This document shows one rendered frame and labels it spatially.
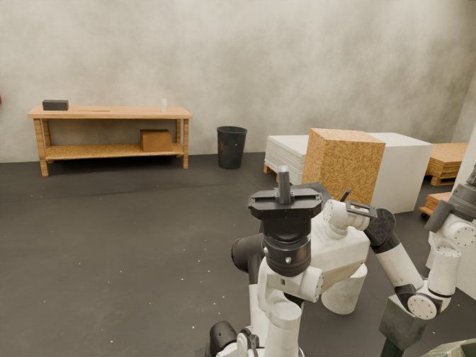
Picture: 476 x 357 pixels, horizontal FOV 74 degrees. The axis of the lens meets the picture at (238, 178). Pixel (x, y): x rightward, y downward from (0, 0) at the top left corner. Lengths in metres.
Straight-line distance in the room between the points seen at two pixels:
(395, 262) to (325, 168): 1.60
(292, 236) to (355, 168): 2.22
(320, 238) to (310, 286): 0.33
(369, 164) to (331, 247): 1.90
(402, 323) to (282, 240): 1.02
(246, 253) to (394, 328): 0.85
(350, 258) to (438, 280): 0.28
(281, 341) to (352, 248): 0.39
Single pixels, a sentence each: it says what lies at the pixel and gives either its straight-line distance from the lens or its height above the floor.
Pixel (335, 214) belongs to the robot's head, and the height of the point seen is 1.43.
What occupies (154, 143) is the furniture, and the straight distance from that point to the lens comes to 5.18.
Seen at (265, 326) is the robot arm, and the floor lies 1.21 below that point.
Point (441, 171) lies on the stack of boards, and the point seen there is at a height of 0.28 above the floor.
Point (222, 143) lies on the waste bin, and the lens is 5.24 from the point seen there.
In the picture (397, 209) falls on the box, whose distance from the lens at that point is 4.73.
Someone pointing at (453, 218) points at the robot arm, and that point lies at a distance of 1.06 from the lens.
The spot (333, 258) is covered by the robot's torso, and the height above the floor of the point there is 1.30.
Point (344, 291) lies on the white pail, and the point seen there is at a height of 0.23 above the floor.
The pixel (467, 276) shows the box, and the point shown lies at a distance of 3.54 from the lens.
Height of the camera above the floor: 1.81
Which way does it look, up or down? 21 degrees down
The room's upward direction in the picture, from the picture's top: 5 degrees clockwise
